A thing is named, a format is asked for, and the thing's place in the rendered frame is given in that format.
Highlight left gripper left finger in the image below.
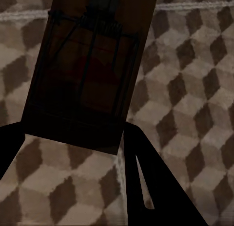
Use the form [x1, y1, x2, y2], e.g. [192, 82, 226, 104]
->
[0, 122, 25, 180]

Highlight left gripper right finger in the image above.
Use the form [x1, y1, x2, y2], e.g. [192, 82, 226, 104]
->
[124, 122, 208, 226]

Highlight mousetrap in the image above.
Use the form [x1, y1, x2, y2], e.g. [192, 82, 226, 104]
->
[20, 0, 157, 156]

